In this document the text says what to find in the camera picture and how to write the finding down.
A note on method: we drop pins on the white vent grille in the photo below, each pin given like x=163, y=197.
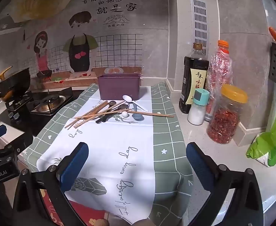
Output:
x=200, y=21

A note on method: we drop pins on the blue plastic spoon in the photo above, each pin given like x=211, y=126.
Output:
x=137, y=116

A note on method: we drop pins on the purple plastic box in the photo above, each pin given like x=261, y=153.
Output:
x=119, y=87

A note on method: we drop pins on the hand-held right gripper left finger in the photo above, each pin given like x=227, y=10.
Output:
x=74, y=164

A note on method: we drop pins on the dark soy sauce bottle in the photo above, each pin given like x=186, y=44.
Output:
x=193, y=80

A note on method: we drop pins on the green plastic bag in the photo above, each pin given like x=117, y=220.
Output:
x=267, y=146

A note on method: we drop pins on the orange cap chili bottle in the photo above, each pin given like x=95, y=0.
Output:
x=220, y=70

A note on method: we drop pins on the black gas stove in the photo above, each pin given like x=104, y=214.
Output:
x=48, y=104

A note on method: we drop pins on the cartoon wall poster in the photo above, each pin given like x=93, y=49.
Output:
x=116, y=51

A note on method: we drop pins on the teal cap salt shaker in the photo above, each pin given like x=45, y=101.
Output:
x=196, y=113

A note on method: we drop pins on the flower print range hood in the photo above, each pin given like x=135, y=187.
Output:
x=34, y=2

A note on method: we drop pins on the dark brown spoon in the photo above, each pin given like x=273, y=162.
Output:
x=120, y=106
x=111, y=103

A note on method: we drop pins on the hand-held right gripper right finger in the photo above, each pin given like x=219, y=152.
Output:
x=198, y=167

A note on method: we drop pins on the red patterned mat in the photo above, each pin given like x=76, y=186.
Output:
x=93, y=216

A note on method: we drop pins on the pile of wooden chopsticks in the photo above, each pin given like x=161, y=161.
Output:
x=93, y=110

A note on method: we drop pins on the small white spoon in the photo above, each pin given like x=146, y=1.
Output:
x=125, y=114

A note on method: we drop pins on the green and white tablecloth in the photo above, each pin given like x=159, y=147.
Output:
x=128, y=146

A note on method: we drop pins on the yellow lid chili flake jar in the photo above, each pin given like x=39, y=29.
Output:
x=225, y=120

